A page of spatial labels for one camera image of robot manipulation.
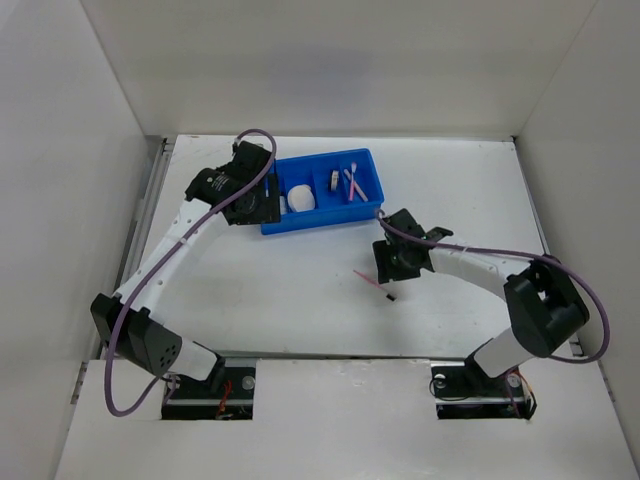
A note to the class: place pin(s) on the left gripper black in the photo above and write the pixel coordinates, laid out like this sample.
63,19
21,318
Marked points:
268,209

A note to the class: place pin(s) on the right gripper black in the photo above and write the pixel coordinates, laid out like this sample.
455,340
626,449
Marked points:
385,268

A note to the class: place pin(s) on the round beige powder puff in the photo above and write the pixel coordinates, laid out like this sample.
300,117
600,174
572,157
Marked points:
300,198

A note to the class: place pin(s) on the small bottle black cap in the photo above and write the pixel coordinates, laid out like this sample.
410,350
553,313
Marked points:
283,205

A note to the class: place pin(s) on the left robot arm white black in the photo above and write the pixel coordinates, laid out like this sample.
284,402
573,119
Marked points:
133,322

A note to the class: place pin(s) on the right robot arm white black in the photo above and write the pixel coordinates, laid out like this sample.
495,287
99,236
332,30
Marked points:
543,305

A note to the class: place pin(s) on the blue plastic divided tray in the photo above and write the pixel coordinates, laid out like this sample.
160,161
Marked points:
331,208

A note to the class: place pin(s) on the aluminium rail left side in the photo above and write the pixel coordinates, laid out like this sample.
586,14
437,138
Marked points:
155,169

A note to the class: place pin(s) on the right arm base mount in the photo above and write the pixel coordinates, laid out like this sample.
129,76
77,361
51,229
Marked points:
464,392

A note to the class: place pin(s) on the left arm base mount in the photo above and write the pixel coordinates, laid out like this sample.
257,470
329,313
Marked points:
229,398

